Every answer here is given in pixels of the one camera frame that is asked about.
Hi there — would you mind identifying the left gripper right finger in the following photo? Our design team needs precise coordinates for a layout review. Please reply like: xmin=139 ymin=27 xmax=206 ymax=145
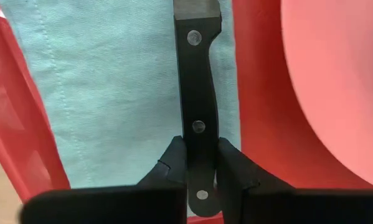
xmin=216 ymin=137 xmax=295 ymax=192

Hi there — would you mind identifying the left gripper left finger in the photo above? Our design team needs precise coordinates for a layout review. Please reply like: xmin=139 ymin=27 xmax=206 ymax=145
xmin=135 ymin=135 xmax=188 ymax=188

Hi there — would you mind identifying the black-handled knife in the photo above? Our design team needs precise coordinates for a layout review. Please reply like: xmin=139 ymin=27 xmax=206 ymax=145
xmin=172 ymin=0 xmax=223 ymax=218

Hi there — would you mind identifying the teal cloth napkin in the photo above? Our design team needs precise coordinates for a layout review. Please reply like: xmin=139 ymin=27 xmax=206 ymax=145
xmin=0 ymin=0 xmax=242 ymax=190

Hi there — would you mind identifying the pink round plate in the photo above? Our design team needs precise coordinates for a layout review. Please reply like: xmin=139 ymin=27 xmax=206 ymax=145
xmin=280 ymin=0 xmax=373 ymax=190

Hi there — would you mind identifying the red plastic tray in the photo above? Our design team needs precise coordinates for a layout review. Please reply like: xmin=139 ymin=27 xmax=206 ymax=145
xmin=0 ymin=0 xmax=373 ymax=224

